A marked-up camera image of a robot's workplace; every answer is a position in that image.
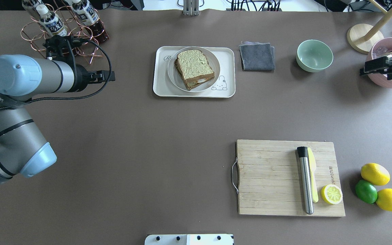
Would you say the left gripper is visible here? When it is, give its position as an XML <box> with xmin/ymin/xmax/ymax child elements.
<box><xmin>75</xmin><ymin>65</ymin><xmax>116</xmax><ymax>92</ymax></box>

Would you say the white round plate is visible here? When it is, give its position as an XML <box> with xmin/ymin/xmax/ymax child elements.
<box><xmin>167</xmin><ymin>47</ymin><xmax>220</xmax><ymax>93</ymax></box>

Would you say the bread slice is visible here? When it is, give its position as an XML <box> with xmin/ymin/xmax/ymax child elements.
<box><xmin>176</xmin><ymin>49</ymin><xmax>214</xmax><ymax>82</ymax></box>
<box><xmin>174</xmin><ymin>56</ymin><xmax>215</xmax><ymax>90</ymax></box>

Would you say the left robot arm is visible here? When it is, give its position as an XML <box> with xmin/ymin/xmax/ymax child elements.
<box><xmin>0</xmin><ymin>54</ymin><xmax>115</xmax><ymax>184</ymax></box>

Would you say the cream rabbit tray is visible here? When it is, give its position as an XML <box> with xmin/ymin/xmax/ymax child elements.
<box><xmin>153</xmin><ymin>46</ymin><xmax>235</xmax><ymax>99</ymax></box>

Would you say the pink bowl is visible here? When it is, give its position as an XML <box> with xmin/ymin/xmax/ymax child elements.
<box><xmin>366</xmin><ymin>37</ymin><xmax>392</xmax><ymax>88</ymax></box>

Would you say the wooden cup tree stand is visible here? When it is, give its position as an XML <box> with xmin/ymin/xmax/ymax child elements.
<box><xmin>346</xmin><ymin>0</ymin><xmax>392</xmax><ymax>54</ymax></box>

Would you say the green bowl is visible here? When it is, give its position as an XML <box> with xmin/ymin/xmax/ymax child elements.
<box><xmin>296</xmin><ymin>40</ymin><xmax>333</xmax><ymax>72</ymax></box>

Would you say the dark drink bottle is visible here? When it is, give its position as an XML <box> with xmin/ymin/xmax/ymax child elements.
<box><xmin>21</xmin><ymin>0</ymin><xmax>43</xmax><ymax>20</ymax></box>
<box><xmin>71</xmin><ymin>0</ymin><xmax>109</xmax><ymax>44</ymax></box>
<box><xmin>36</xmin><ymin>4</ymin><xmax>69</xmax><ymax>37</ymax></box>

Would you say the bread slice on plate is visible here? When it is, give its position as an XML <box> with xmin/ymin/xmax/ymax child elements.
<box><xmin>174</xmin><ymin>56</ymin><xmax>215</xmax><ymax>90</ymax></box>

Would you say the fried egg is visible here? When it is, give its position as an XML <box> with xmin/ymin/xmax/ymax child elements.
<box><xmin>196</xmin><ymin>78</ymin><xmax>211</xmax><ymax>84</ymax></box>

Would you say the yellow lemon upper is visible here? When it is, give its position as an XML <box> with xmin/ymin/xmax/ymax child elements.
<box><xmin>360</xmin><ymin>163</ymin><xmax>391</xmax><ymax>186</ymax></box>

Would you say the yellow lemon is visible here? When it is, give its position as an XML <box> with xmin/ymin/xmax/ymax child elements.
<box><xmin>360</xmin><ymin>163</ymin><xmax>391</xmax><ymax>186</ymax></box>
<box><xmin>375</xmin><ymin>188</ymin><xmax>392</xmax><ymax>212</ymax></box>

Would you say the steel cylinder muddler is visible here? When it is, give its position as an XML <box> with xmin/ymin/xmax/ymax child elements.
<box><xmin>297</xmin><ymin>146</ymin><xmax>314</xmax><ymax>215</ymax></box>

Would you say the grey folded cloth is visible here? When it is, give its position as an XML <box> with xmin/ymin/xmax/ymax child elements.
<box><xmin>239</xmin><ymin>42</ymin><xmax>276</xmax><ymax>72</ymax></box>

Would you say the green lime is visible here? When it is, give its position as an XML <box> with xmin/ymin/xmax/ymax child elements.
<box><xmin>355</xmin><ymin>179</ymin><xmax>378</xmax><ymax>204</ymax></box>

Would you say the half lemon slice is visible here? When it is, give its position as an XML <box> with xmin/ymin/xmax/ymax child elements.
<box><xmin>321</xmin><ymin>184</ymin><xmax>343</xmax><ymax>205</ymax></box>

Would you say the yellow lemon lower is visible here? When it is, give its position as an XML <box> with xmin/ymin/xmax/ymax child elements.
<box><xmin>375</xmin><ymin>188</ymin><xmax>392</xmax><ymax>212</ymax></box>

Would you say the wooden cutting board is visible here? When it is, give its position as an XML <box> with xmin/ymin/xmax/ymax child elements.
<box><xmin>236</xmin><ymin>139</ymin><xmax>342</xmax><ymax>216</ymax></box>

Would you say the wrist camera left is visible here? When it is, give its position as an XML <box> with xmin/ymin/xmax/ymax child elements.
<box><xmin>43</xmin><ymin>35</ymin><xmax>88</xmax><ymax>63</ymax></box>

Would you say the copper wire bottle rack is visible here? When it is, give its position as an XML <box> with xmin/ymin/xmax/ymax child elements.
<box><xmin>21</xmin><ymin>0</ymin><xmax>109</xmax><ymax>64</ymax></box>

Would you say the aluminium frame post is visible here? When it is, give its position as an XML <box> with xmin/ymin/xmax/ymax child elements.
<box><xmin>183</xmin><ymin>0</ymin><xmax>200</xmax><ymax>16</ymax></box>

